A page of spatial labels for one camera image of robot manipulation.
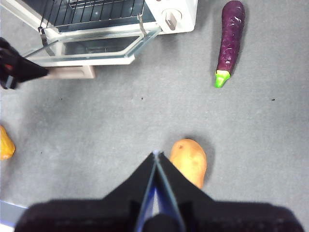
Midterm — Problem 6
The purple toy eggplant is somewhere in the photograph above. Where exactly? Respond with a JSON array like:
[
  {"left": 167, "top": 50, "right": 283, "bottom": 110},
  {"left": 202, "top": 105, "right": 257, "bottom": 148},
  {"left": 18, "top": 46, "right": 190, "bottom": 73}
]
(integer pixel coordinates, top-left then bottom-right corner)
[{"left": 214, "top": 0, "right": 246, "bottom": 88}]

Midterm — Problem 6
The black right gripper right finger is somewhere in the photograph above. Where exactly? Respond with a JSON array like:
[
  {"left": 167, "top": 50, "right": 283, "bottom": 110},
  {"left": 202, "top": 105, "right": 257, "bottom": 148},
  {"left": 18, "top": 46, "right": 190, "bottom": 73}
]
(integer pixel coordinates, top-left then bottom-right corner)
[{"left": 156, "top": 151, "right": 305, "bottom": 232}]

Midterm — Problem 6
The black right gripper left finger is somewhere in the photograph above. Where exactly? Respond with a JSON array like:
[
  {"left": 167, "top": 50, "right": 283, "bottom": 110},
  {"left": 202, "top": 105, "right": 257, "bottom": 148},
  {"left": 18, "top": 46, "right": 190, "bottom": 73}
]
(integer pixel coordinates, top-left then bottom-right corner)
[{"left": 14, "top": 151, "right": 157, "bottom": 232}]

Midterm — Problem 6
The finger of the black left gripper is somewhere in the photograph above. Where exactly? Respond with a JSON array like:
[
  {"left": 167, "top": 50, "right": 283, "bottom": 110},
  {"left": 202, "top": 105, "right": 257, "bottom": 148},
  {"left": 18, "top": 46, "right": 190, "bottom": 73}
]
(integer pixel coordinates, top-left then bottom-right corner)
[{"left": 14, "top": 55, "right": 49, "bottom": 84}]

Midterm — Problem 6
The yellow toy corn cob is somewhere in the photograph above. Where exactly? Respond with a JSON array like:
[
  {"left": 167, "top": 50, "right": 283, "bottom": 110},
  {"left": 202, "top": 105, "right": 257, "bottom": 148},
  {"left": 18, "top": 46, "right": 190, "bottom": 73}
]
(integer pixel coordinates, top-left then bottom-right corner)
[{"left": 0, "top": 125, "right": 16, "bottom": 160}]

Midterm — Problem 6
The glass oven door beige handle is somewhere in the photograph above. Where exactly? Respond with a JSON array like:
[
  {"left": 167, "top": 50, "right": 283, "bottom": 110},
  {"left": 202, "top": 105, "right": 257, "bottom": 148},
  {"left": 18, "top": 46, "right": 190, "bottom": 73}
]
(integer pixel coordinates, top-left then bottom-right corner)
[{"left": 23, "top": 26, "right": 162, "bottom": 79}]

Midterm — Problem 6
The beige oven knob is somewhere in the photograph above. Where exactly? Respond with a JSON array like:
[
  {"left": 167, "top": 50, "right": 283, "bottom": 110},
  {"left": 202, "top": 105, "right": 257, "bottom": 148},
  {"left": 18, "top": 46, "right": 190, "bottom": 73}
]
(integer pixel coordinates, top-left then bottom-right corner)
[{"left": 162, "top": 9, "right": 182, "bottom": 31}]

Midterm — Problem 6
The brown potato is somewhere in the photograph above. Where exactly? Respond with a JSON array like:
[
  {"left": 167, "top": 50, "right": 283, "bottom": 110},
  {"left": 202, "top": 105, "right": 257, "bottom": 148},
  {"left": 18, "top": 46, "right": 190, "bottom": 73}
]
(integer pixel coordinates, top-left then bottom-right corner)
[{"left": 169, "top": 138, "right": 208, "bottom": 189}]

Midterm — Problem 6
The white Toshiba toaster oven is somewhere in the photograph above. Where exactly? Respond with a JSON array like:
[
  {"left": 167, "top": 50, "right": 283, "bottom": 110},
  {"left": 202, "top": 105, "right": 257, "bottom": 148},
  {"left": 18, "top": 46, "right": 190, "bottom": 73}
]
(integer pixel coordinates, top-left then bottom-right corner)
[{"left": 0, "top": 0, "right": 198, "bottom": 79}]

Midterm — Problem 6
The metal wire oven rack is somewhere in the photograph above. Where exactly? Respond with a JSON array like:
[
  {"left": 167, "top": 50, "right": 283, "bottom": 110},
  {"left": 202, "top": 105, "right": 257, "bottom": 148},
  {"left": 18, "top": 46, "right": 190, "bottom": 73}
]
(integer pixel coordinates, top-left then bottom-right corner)
[{"left": 38, "top": 0, "right": 145, "bottom": 28}]

